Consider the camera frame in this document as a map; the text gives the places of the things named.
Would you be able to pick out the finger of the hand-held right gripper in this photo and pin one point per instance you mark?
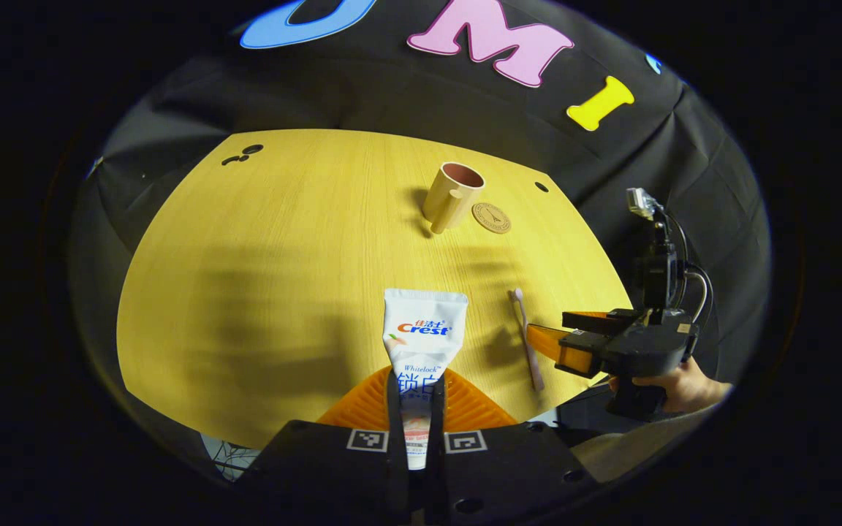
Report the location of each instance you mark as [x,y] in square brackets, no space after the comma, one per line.
[571,354]
[600,319]

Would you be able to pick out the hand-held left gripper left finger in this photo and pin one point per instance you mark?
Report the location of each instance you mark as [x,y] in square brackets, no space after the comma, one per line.
[333,475]

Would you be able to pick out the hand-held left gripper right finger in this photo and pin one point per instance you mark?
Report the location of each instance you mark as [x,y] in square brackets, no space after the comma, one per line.
[509,475]

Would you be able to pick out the pink toothbrush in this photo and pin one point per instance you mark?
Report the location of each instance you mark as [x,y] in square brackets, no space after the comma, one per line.
[528,340]

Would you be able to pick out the round brown coaster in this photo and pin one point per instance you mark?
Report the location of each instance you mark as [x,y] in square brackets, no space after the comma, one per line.
[491,218]

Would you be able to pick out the white toothpaste tube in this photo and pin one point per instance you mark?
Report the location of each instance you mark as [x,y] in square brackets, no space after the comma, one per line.
[421,329]

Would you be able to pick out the beige cup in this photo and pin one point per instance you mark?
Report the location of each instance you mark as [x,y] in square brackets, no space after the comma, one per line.
[450,201]

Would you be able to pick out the black backdrop cloth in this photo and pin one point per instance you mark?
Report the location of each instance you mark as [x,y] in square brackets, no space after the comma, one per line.
[392,95]

